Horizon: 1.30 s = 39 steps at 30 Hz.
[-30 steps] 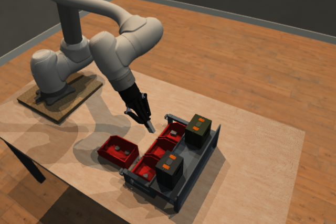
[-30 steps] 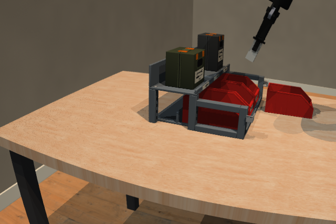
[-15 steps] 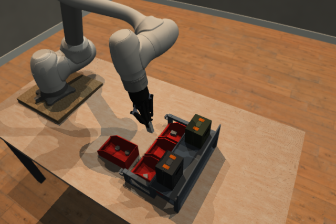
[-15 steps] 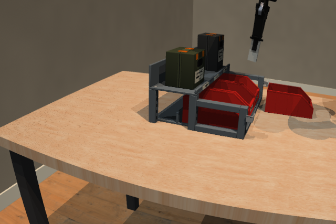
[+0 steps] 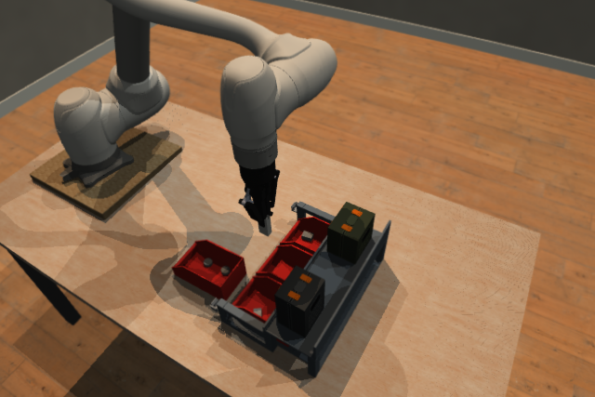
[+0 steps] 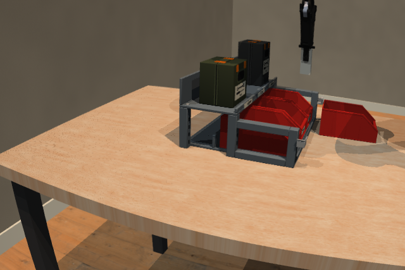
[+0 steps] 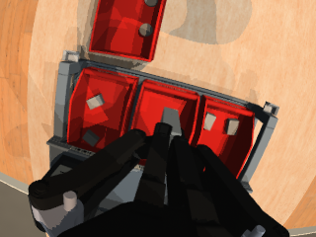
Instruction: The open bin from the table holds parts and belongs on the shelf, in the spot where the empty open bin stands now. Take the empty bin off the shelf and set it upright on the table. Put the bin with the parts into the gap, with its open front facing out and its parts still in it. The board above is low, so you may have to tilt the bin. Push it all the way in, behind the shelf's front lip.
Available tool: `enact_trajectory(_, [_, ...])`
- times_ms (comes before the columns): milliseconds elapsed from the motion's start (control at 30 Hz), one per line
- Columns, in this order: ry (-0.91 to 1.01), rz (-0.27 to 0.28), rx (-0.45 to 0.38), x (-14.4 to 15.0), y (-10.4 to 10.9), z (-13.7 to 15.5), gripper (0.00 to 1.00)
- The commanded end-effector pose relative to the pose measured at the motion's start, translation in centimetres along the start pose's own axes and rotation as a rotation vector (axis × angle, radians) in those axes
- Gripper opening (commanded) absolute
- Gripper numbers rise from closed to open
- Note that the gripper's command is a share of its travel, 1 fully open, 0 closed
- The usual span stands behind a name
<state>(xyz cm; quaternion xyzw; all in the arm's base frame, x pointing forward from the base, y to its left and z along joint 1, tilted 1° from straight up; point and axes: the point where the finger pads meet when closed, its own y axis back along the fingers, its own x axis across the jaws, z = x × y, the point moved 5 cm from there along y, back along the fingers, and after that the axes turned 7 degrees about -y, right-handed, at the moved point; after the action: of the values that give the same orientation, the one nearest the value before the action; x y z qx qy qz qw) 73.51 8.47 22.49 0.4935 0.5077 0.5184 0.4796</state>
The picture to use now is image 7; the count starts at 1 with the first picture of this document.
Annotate grey metal shelf rack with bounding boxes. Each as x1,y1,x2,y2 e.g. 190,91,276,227
46,49,279,217

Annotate grey round disc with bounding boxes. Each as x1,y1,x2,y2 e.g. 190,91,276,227
139,24,153,37
145,0,158,7

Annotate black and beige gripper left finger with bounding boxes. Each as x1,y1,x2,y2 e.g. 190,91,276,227
28,107,173,237

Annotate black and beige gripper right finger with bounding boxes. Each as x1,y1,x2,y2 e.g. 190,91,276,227
166,109,290,237

